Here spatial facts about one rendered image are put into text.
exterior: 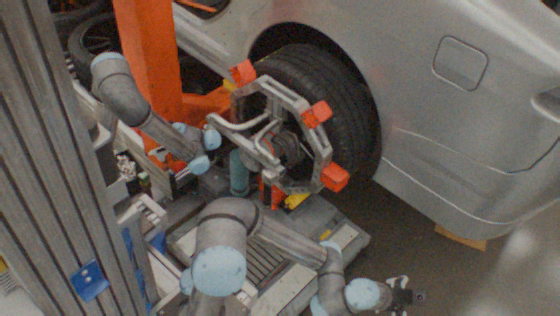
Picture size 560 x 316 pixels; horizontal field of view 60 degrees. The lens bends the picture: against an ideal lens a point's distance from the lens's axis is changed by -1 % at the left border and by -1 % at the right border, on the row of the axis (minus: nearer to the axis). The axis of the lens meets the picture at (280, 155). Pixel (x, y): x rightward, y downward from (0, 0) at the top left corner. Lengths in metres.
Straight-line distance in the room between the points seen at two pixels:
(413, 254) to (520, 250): 0.65
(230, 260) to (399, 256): 1.91
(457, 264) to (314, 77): 1.50
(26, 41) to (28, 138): 0.19
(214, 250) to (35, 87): 0.48
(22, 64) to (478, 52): 1.24
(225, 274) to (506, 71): 1.02
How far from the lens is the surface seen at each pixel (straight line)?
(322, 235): 2.66
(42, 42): 0.92
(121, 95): 1.52
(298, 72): 1.97
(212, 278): 1.10
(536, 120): 1.66
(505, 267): 3.10
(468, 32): 1.62
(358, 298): 1.30
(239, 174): 2.26
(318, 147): 1.93
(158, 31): 1.99
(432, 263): 2.94
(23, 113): 0.96
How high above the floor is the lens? 2.38
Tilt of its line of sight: 47 degrees down
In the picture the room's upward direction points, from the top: 5 degrees clockwise
